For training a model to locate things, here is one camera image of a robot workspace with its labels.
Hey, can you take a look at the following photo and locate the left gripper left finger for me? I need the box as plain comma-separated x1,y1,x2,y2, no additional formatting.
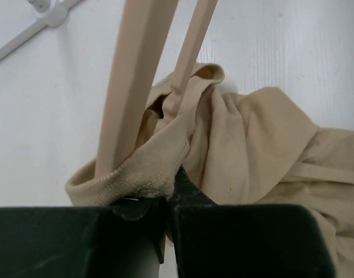
0,198,168,277

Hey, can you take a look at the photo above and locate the beige t shirt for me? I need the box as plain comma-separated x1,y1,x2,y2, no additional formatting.
65,64,354,277

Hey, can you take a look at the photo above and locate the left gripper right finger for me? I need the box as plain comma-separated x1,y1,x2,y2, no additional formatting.
170,169,336,277

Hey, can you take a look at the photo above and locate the metal clothes rack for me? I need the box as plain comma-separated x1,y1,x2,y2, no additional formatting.
0,0,79,61

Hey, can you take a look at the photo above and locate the beige wooden hanger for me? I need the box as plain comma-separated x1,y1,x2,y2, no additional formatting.
94,0,220,177

